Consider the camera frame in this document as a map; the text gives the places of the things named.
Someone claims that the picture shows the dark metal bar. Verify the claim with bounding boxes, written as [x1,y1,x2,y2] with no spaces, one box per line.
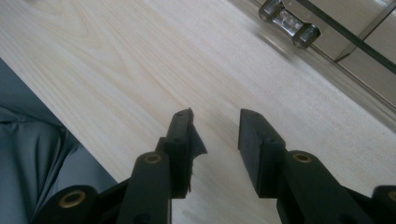
[295,0,396,75]

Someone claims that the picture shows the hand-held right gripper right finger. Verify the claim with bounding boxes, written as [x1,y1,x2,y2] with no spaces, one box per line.
[237,108,375,224]

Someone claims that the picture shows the grey cloth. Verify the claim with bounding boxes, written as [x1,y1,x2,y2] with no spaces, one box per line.
[0,57,119,224]

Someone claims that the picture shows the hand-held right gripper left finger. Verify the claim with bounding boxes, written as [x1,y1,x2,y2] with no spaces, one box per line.
[117,107,208,224]

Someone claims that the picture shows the shiny metal clamp fitting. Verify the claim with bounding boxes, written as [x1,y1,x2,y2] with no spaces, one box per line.
[258,0,322,49]

